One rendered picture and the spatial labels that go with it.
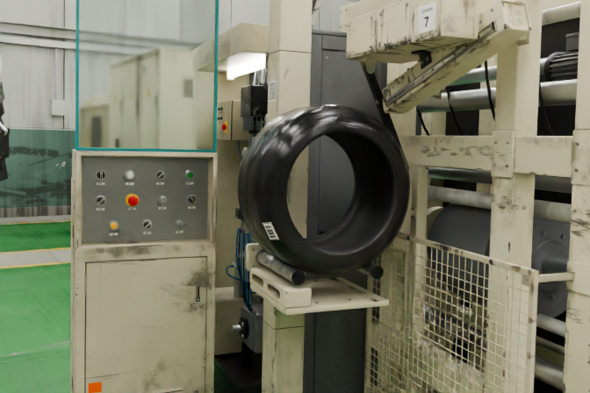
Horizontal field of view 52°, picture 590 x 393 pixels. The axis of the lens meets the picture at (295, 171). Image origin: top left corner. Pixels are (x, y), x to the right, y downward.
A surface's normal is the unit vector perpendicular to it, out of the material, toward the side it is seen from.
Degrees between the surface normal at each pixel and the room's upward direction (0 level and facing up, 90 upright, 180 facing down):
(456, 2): 90
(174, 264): 90
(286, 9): 90
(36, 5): 90
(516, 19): 72
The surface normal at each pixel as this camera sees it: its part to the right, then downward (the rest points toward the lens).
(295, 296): 0.37, 0.06
